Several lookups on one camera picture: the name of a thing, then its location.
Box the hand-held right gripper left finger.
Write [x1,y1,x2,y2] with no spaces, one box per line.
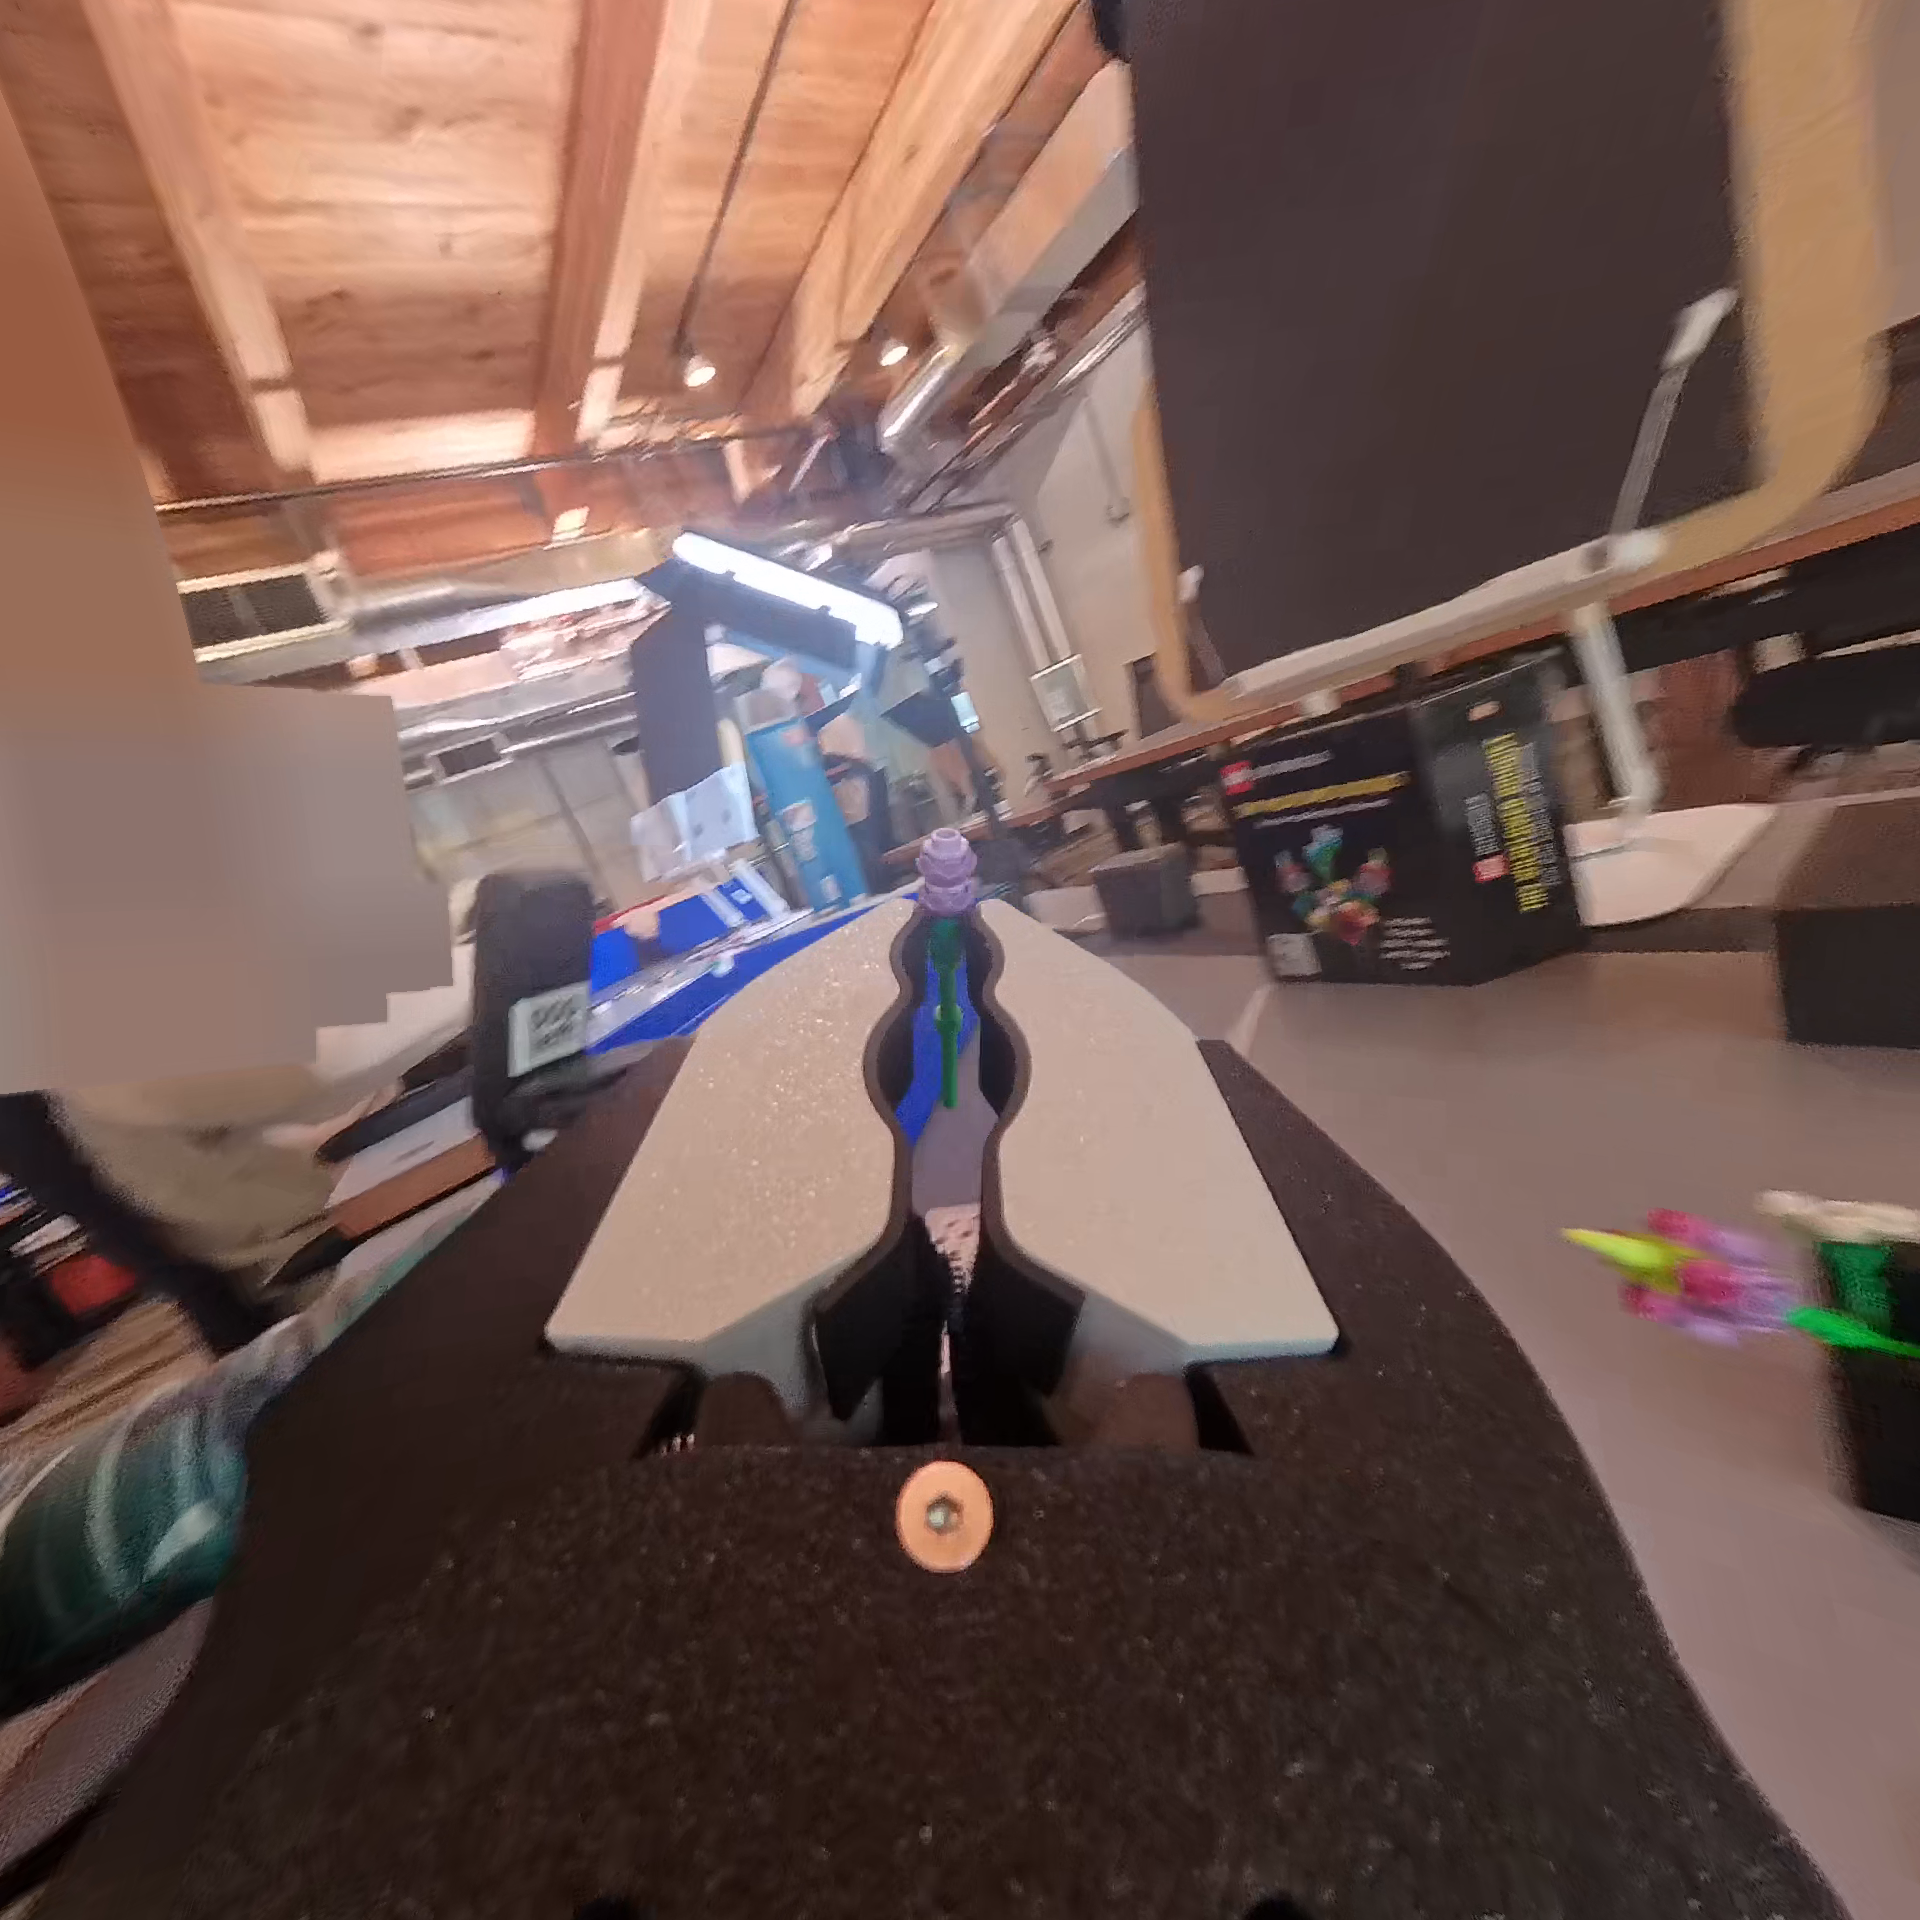
[547,897,933,1436]

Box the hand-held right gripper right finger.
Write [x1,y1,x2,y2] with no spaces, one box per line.
[968,897,1339,1436]

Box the green stem brick piece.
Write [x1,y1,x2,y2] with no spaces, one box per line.
[919,916,977,1117]

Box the person's left forearm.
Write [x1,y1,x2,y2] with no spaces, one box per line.
[0,1322,331,1728]

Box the black desk lamp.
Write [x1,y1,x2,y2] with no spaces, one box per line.
[625,525,917,874]

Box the grey desk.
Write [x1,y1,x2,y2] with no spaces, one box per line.
[1023,900,1920,1920]

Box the wooden background desk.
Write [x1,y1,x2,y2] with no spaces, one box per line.
[1023,481,1920,811]

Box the blue storage bin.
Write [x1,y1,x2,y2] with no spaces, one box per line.
[586,888,904,1037]

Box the black device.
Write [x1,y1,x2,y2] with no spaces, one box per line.
[1090,843,1202,938]

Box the blue printed carton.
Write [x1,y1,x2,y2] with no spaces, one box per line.
[745,707,873,908]

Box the black product box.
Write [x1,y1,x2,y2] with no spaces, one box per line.
[1216,656,1586,986]

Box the LEGO flower bouquet in pot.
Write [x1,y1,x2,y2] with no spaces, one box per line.
[1562,1187,1920,1528]

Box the flat black box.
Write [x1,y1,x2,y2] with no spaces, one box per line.
[1777,872,1920,1052]

